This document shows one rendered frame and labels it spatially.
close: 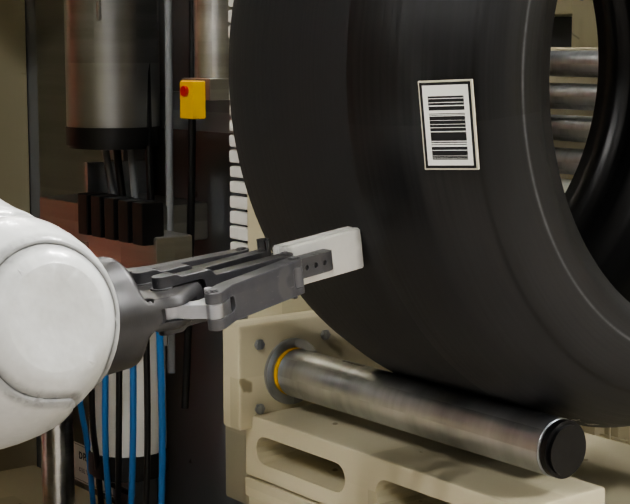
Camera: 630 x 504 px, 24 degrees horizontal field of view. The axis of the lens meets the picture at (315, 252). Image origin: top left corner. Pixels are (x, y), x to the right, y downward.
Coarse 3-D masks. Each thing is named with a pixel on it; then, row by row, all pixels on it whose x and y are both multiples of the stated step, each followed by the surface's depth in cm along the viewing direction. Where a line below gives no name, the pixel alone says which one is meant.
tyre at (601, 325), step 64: (256, 0) 110; (320, 0) 104; (384, 0) 98; (448, 0) 96; (512, 0) 97; (256, 64) 110; (320, 64) 104; (384, 64) 98; (448, 64) 97; (512, 64) 97; (256, 128) 111; (320, 128) 105; (384, 128) 99; (512, 128) 98; (256, 192) 114; (320, 192) 107; (384, 192) 101; (448, 192) 99; (512, 192) 99; (576, 192) 145; (384, 256) 105; (448, 256) 101; (512, 256) 100; (576, 256) 102; (384, 320) 111; (448, 320) 105; (512, 320) 103; (576, 320) 104; (448, 384) 118; (512, 384) 108; (576, 384) 108
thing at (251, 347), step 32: (256, 320) 134; (288, 320) 135; (320, 320) 137; (224, 352) 133; (256, 352) 133; (320, 352) 137; (352, 352) 140; (224, 384) 134; (256, 384) 133; (224, 416) 134
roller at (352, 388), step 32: (288, 352) 134; (288, 384) 132; (320, 384) 128; (352, 384) 125; (384, 384) 122; (416, 384) 120; (384, 416) 122; (416, 416) 118; (448, 416) 115; (480, 416) 113; (512, 416) 111; (544, 416) 109; (480, 448) 113; (512, 448) 110; (544, 448) 107; (576, 448) 109
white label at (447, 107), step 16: (432, 80) 96; (448, 80) 96; (464, 80) 95; (432, 96) 96; (448, 96) 96; (464, 96) 95; (432, 112) 97; (448, 112) 96; (464, 112) 95; (432, 128) 97; (448, 128) 96; (464, 128) 96; (432, 144) 97; (448, 144) 97; (464, 144) 96; (432, 160) 98; (448, 160) 97; (464, 160) 96
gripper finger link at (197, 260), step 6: (216, 252) 104; (222, 252) 103; (228, 252) 103; (234, 252) 103; (240, 252) 103; (186, 258) 103; (192, 258) 103; (198, 258) 102; (204, 258) 102; (210, 258) 102; (216, 258) 103; (156, 264) 102; (162, 264) 102; (168, 264) 101; (186, 264) 102; (192, 264) 102; (198, 264) 102; (132, 270) 101
